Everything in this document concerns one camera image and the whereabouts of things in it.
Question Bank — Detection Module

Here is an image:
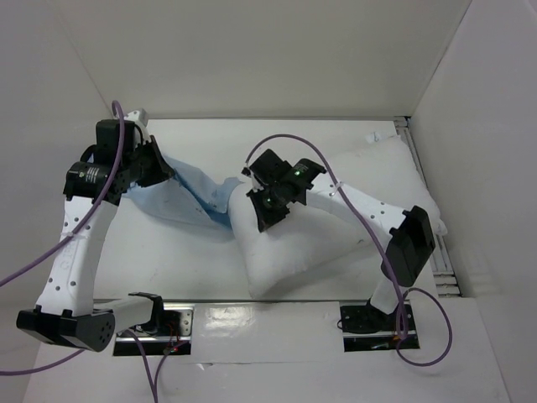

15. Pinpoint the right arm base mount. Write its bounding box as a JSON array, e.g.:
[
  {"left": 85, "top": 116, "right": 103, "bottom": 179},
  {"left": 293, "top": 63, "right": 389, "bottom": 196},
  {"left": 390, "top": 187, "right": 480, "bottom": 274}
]
[{"left": 336, "top": 302, "right": 399, "bottom": 353}]

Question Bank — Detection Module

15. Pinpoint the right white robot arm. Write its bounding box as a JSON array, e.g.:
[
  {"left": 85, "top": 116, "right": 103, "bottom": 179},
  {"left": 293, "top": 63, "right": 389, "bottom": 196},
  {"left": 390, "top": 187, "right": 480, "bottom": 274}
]
[{"left": 242, "top": 149, "right": 435, "bottom": 329}]

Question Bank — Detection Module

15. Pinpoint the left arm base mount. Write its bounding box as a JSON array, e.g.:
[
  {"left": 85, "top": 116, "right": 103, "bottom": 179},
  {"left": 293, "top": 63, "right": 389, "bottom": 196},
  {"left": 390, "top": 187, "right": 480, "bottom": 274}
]
[{"left": 130, "top": 301, "right": 195, "bottom": 357}]

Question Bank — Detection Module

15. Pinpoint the light blue pillowcase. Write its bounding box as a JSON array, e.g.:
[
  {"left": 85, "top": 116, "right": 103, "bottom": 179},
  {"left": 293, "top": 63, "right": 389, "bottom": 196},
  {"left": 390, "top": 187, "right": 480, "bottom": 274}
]
[{"left": 126, "top": 156, "right": 241, "bottom": 229}]

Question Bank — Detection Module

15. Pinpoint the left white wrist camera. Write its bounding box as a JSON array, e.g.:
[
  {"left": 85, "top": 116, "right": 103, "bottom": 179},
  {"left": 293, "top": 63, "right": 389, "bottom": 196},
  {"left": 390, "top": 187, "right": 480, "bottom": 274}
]
[{"left": 125, "top": 108, "right": 149, "bottom": 139}]

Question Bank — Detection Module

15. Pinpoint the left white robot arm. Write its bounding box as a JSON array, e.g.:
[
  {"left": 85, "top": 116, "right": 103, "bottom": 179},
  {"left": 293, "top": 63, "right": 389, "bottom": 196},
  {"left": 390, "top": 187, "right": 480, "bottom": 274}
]
[{"left": 16, "top": 111, "right": 174, "bottom": 352}]

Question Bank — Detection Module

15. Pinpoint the white pillow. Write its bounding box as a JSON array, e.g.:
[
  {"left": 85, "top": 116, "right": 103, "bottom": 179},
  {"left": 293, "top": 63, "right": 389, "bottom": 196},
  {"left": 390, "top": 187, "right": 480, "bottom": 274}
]
[{"left": 228, "top": 137, "right": 447, "bottom": 299}]

